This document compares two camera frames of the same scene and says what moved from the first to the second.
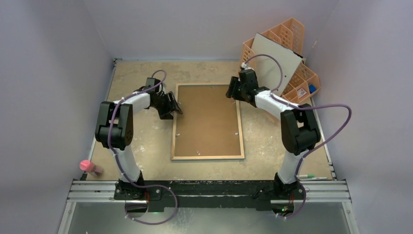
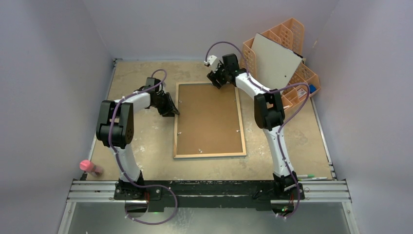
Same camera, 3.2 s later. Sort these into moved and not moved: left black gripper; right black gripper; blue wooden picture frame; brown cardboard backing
Moved: right black gripper
Not moved: brown cardboard backing; blue wooden picture frame; left black gripper
